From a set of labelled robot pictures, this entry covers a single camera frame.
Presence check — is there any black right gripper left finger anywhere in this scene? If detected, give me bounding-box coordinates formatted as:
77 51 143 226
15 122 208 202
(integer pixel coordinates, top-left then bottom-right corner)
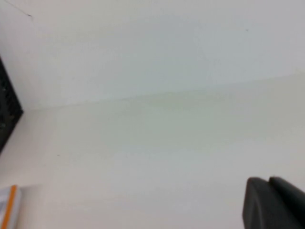
242 176 305 229

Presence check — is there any white book with orange edge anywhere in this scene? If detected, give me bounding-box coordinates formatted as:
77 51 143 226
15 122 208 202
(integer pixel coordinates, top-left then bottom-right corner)
0 185 22 229

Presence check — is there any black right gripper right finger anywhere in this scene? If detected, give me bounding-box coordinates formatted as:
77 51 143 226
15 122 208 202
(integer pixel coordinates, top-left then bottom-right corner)
268 176 305 215

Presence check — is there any black plastic book stand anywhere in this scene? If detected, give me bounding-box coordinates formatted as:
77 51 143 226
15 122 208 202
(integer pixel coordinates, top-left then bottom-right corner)
0 55 24 156

